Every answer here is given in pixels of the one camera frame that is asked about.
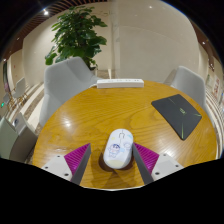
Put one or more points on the white cartoon-print computer mouse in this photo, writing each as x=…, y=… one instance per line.
x=118, y=150

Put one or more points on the group of pale chairs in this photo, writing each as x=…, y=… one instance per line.
x=18, y=90

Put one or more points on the green potted plant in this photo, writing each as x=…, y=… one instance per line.
x=76, y=33

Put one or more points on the white power strip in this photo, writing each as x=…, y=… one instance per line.
x=120, y=83

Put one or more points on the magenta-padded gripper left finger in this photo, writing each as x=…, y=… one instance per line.
x=77, y=158

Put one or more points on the black mouse pad green lines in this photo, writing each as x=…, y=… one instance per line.
x=178, y=113

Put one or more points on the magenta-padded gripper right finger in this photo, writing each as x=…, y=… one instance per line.
x=148, y=159

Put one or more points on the grey shell chair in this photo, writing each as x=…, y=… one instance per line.
x=63, y=83
x=188, y=85

